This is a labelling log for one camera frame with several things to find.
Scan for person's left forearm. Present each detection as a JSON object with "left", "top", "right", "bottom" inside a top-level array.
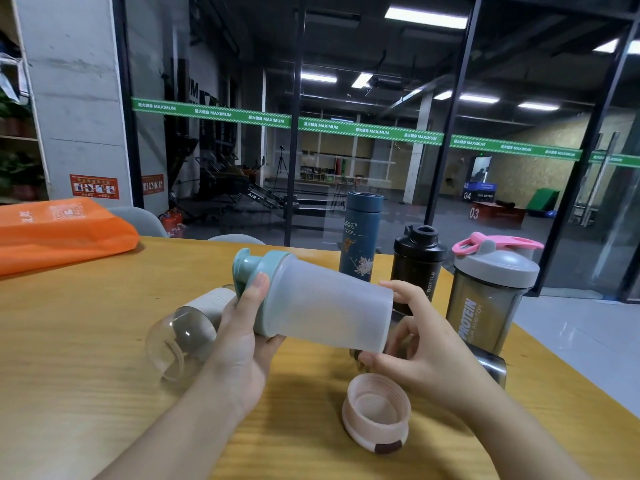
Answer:
[{"left": 94, "top": 366, "right": 247, "bottom": 480}]

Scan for red fire extinguishers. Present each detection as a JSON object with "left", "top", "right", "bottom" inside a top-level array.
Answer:
[{"left": 159, "top": 207, "right": 187, "bottom": 239}]

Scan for large red wall sign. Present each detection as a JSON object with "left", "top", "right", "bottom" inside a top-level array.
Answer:
[{"left": 69, "top": 174, "right": 120, "bottom": 201}]

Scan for brown plyo box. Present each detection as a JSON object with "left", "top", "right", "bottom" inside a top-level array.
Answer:
[{"left": 469, "top": 201, "right": 527, "bottom": 230}]

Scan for blue plyo box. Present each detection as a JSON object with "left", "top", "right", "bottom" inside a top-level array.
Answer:
[{"left": 462, "top": 182, "right": 499, "bottom": 202}]

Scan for low shelf with coloured items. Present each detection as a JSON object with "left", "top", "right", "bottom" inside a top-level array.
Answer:
[{"left": 299, "top": 164, "right": 372, "bottom": 189}]

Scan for wooden shelf with plants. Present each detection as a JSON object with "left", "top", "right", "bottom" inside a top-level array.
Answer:
[{"left": 0, "top": 0, "right": 49, "bottom": 206}]

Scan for black rowing machines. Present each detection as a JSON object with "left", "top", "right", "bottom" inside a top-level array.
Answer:
[{"left": 167, "top": 140, "right": 347, "bottom": 218}]

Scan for person's right hand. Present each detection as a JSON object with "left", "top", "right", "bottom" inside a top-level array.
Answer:
[{"left": 358, "top": 280, "right": 504, "bottom": 421}]

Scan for person's left hand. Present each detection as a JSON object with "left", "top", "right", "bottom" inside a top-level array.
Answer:
[{"left": 206, "top": 273, "right": 288, "bottom": 421}]

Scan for person's right forearm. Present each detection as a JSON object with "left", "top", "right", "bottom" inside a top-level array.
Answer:
[{"left": 452, "top": 382, "right": 593, "bottom": 480}]

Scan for steel door handle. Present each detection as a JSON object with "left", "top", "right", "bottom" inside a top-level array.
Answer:
[{"left": 574, "top": 132, "right": 620, "bottom": 229}]

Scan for clear glass bottle beige sleeve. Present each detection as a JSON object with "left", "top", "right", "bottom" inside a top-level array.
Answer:
[{"left": 145, "top": 287, "right": 239, "bottom": 383}]

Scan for grey shaker bottle pink lid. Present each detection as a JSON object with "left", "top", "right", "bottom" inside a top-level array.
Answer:
[{"left": 444, "top": 232, "right": 545, "bottom": 356}]

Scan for frosted shaker bottle teal lid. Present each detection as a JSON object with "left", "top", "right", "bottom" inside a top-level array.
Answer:
[{"left": 231, "top": 248, "right": 395, "bottom": 354}]

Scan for orange fabric bag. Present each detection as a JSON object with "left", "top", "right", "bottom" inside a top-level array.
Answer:
[{"left": 0, "top": 197, "right": 141, "bottom": 278}]

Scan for black glass wall frame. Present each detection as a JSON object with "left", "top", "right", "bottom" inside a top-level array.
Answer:
[{"left": 112, "top": 0, "right": 640, "bottom": 303}]

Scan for blue flower-print thermos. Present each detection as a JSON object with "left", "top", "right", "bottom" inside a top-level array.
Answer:
[{"left": 338, "top": 191, "right": 385, "bottom": 284}]

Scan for black shaker bottle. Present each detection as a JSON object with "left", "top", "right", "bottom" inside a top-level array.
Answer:
[{"left": 389, "top": 224, "right": 449, "bottom": 316}]

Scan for grey chair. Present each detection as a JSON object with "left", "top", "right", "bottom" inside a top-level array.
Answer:
[
  {"left": 207, "top": 234, "right": 266, "bottom": 246},
  {"left": 107, "top": 206, "right": 169, "bottom": 239}
]

